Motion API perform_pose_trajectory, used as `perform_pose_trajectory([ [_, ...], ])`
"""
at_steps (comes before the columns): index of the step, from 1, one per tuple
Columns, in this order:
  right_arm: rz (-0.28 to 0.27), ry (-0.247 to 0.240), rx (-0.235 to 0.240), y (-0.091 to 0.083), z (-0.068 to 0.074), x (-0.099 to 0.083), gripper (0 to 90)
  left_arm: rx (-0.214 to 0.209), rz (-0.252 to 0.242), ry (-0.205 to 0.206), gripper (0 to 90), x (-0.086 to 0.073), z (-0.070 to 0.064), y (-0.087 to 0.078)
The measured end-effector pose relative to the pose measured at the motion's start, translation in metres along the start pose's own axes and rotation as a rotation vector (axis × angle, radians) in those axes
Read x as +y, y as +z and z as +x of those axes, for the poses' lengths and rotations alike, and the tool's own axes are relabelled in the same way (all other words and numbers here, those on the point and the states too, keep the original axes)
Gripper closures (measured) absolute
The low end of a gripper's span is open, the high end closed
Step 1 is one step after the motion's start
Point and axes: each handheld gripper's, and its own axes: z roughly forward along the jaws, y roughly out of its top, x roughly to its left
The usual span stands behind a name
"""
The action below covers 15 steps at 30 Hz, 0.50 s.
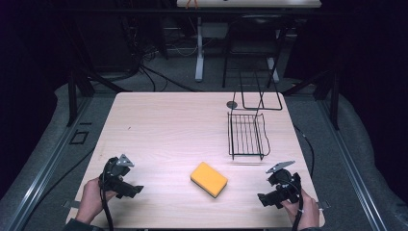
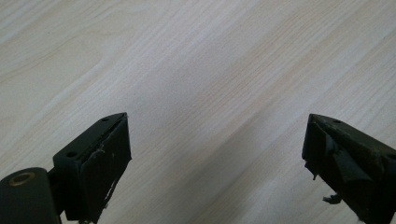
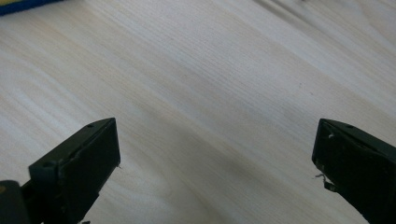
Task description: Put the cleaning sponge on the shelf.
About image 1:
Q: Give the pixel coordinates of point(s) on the person's left hand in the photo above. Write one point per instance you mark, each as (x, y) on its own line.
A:
(91, 199)

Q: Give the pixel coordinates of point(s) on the black metal stand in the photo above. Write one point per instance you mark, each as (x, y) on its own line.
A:
(75, 93)
(330, 93)

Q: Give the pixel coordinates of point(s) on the black chair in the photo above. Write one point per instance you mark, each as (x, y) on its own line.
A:
(253, 41)

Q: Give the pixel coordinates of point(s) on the person's right hand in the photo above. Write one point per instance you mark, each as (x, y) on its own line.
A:
(306, 211)

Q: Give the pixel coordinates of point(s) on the grey table grommet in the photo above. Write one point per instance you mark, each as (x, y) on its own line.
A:
(231, 104)

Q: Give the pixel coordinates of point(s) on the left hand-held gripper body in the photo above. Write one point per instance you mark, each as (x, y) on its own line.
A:
(113, 174)

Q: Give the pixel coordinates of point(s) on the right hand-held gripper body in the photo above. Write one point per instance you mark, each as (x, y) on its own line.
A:
(286, 184)

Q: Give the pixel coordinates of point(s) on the yellow sponge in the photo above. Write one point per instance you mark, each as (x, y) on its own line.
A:
(208, 179)

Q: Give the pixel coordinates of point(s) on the grey metal floor rail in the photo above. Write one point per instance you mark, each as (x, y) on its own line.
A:
(41, 166)
(349, 163)

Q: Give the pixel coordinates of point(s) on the white desk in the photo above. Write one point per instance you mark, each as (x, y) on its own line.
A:
(250, 3)

